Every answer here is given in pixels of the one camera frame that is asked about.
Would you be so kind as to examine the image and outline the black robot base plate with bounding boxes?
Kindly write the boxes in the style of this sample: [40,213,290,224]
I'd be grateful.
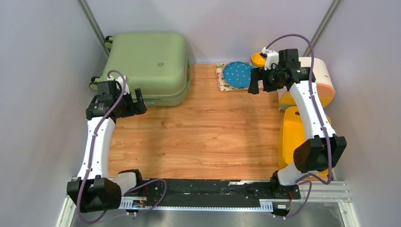
[120,178,301,209]

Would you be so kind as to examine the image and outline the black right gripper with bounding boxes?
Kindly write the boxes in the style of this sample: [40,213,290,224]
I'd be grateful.
[247,64,284,94]

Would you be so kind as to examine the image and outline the yellow plastic basin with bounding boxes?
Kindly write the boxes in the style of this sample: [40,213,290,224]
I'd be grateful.
[277,105,333,176]

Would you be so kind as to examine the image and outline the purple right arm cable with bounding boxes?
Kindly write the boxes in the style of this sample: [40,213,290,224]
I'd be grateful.
[265,34,333,219]

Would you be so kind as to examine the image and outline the white and orange drawer cabinet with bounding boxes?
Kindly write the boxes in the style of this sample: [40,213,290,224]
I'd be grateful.
[277,58,335,110]

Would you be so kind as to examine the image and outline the aluminium frame rail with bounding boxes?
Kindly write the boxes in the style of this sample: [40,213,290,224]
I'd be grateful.
[56,181,359,227]

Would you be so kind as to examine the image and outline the green hard-shell suitcase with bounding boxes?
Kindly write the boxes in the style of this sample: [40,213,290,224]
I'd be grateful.
[89,32,192,106]

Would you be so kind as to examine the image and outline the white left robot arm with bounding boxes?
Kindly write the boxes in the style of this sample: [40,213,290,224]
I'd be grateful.
[66,79,147,213]

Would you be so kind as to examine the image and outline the floral placemat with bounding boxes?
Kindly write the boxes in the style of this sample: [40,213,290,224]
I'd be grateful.
[215,61,256,92]

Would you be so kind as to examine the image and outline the small yellow bowl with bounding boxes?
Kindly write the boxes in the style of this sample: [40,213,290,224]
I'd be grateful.
[251,52,267,68]

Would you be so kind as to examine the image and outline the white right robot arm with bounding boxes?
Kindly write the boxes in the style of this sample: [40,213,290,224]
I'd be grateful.
[248,47,347,198]

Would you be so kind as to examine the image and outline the blue polka dot plate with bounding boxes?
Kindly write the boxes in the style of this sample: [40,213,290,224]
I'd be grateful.
[222,61,253,88]

